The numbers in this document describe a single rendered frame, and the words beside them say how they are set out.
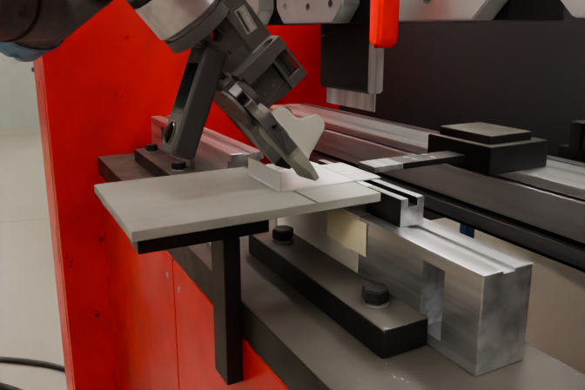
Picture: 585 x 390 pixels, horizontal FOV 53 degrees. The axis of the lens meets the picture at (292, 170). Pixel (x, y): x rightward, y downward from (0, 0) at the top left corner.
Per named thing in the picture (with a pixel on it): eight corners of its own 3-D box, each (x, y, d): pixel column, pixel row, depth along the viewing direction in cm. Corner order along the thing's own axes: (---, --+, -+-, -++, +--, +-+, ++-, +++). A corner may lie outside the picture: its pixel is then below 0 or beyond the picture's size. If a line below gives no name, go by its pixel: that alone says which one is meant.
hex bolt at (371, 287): (355, 299, 58) (356, 285, 58) (378, 293, 60) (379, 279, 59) (372, 311, 56) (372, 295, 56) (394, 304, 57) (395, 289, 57)
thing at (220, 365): (138, 390, 65) (126, 206, 60) (257, 357, 72) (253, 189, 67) (148, 410, 62) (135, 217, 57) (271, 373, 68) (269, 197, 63)
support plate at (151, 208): (94, 192, 65) (93, 184, 65) (299, 167, 77) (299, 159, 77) (131, 243, 50) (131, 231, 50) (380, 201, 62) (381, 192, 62)
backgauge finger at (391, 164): (339, 170, 78) (340, 133, 77) (480, 151, 90) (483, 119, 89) (395, 191, 68) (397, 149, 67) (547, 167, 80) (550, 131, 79)
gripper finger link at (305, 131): (355, 149, 63) (299, 86, 61) (319, 188, 62) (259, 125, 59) (343, 149, 66) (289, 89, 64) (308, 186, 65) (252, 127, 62)
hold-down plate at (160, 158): (134, 161, 133) (133, 148, 133) (158, 158, 136) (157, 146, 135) (173, 192, 108) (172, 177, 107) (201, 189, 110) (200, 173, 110)
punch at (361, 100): (319, 103, 72) (320, 23, 70) (333, 102, 73) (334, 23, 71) (366, 112, 64) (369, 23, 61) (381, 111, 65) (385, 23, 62)
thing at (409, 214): (305, 184, 77) (305, 161, 76) (324, 181, 78) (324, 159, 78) (400, 227, 60) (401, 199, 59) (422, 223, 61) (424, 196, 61)
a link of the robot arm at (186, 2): (145, 8, 52) (124, 10, 59) (178, 48, 54) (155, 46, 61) (205, -46, 53) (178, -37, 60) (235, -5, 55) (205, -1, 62)
